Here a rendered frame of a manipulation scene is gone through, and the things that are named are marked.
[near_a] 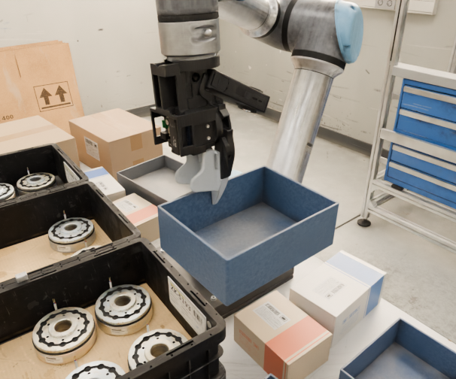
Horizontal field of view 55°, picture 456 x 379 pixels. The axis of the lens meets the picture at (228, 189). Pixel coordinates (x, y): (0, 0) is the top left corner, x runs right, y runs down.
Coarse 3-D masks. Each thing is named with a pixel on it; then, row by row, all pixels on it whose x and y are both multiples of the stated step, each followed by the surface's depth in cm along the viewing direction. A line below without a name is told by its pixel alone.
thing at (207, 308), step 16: (144, 240) 87; (96, 256) 82; (160, 256) 82; (48, 272) 78; (176, 272) 78; (0, 288) 75; (16, 288) 75; (192, 288) 75; (208, 304) 71; (224, 320) 68; (208, 336) 65; (224, 336) 68; (176, 352) 63; (192, 352) 64; (144, 368) 60; (160, 368) 61
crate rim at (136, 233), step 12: (48, 192) 104; (60, 192) 105; (96, 192) 104; (12, 204) 99; (108, 204) 99; (120, 216) 97; (132, 228) 91; (120, 240) 87; (84, 252) 84; (96, 252) 84; (60, 264) 81
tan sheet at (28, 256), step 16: (96, 224) 110; (32, 240) 104; (48, 240) 104; (96, 240) 104; (0, 256) 99; (16, 256) 99; (32, 256) 99; (48, 256) 99; (64, 256) 99; (0, 272) 94; (16, 272) 94
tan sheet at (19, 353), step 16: (144, 288) 89; (160, 304) 85; (160, 320) 82; (176, 320) 82; (112, 336) 78; (128, 336) 78; (0, 352) 75; (16, 352) 75; (32, 352) 75; (96, 352) 75; (112, 352) 75; (128, 352) 75; (0, 368) 72; (16, 368) 72; (32, 368) 72; (48, 368) 72; (64, 368) 72; (128, 368) 72
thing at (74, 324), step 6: (60, 318) 77; (66, 318) 77; (72, 318) 77; (54, 324) 76; (72, 324) 76; (48, 330) 75; (54, 330) 75; (72, 330) 75; (54, 336) 74; (60, 336) 74; (66, 336) 74
